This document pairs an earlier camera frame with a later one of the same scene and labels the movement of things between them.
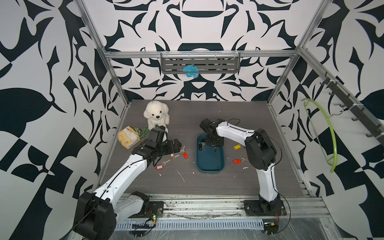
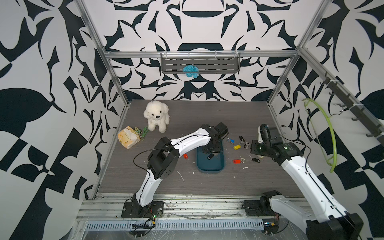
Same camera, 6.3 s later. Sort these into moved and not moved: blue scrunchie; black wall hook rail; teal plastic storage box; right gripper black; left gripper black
Moved: left gripper black; right gripper black
Not moved: blue scrunchie; black wall hook rail; teal plastic storage box
